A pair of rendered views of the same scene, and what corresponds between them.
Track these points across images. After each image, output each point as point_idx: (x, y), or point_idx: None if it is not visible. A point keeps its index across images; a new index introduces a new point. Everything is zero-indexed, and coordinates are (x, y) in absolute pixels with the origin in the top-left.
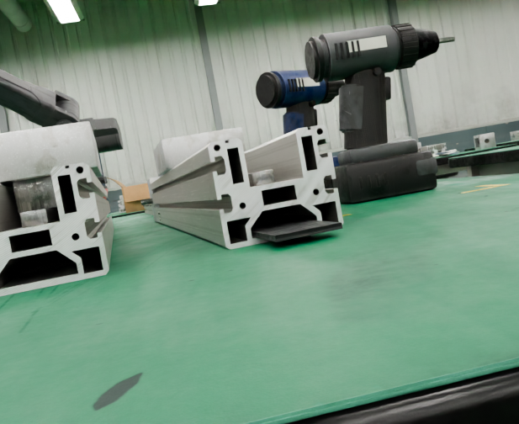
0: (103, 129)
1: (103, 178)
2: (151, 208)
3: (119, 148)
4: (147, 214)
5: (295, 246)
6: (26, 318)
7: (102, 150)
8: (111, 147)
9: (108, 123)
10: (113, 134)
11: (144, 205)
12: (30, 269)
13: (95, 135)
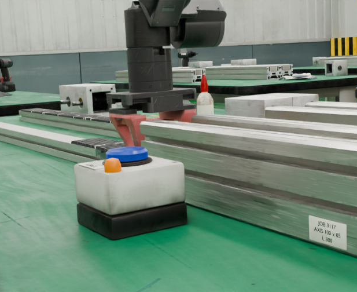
0: (210, 10)
1: (194, 92)
2: (92, 123)
3: (214, 44)
4: (41, 124)
5: None
6: None
7: (192, 44)
8: (207, 42)
9: (212, 2)
10: (218, 21)
11: (33, 112)
12: None
13: (192, 19)
